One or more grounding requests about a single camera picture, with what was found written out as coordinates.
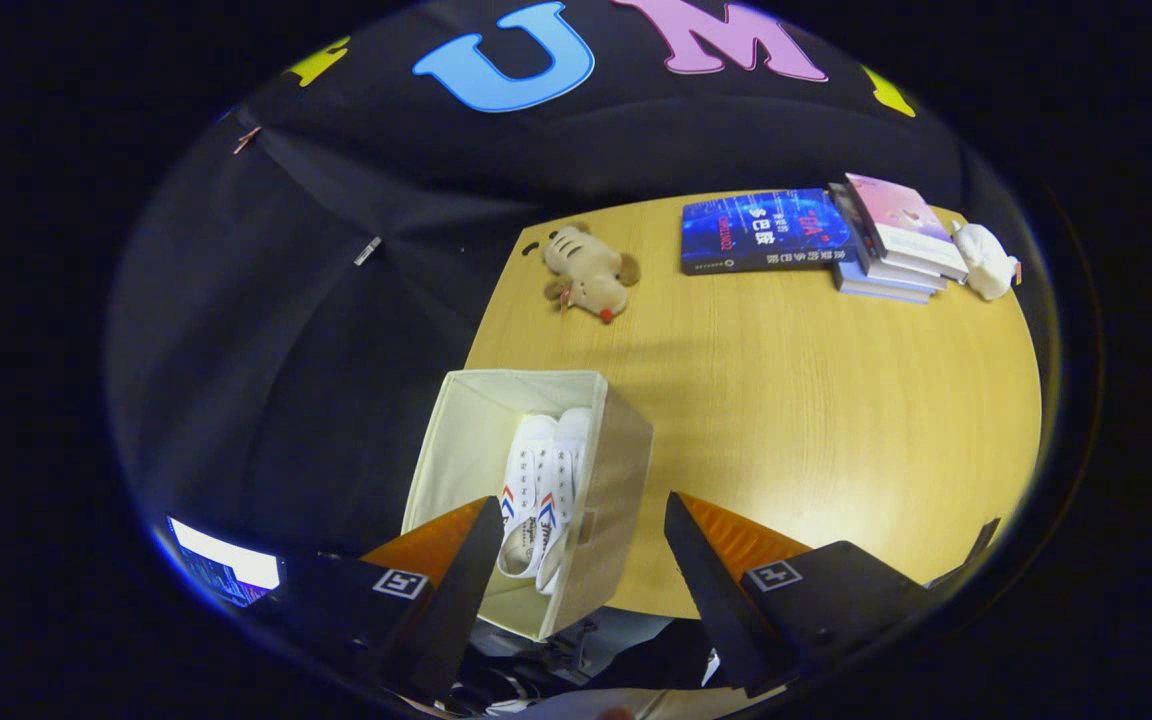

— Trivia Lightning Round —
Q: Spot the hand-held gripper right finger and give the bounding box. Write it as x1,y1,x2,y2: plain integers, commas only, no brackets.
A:
663,490,937,699

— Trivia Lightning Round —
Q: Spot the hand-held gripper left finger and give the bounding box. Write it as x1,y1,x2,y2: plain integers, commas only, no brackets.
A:
276,495,505,701

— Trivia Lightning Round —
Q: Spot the white canvas shoe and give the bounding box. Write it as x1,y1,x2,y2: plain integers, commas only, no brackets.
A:
496,413,562,581
536,407,594,597

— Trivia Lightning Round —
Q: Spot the beige fabric storage box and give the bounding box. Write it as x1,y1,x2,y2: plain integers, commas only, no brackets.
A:
401,369,654,643

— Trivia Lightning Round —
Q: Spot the computer monitor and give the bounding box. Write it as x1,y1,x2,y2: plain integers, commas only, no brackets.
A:
166,516,282,609

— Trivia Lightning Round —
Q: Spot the dark grey block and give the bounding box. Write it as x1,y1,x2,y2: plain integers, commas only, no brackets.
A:
926,518,1002,591

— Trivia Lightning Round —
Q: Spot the brown plush toy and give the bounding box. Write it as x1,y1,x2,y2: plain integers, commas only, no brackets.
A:
522,222,641,324

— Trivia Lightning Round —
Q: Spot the light blue cover book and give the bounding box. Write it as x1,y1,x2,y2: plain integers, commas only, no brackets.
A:
833,260,935,305

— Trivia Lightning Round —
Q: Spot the grey cover book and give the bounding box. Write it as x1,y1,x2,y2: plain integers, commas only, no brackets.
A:
829,182,949,293

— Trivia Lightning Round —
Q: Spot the dark blue book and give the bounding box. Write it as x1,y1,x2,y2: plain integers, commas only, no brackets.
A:
680,188,859,276

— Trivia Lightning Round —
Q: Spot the pink cover book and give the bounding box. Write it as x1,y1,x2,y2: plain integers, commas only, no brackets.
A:
844,173,970,284

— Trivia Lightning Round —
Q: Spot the white plush toy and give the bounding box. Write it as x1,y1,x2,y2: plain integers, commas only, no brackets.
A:
951,221,1023,302

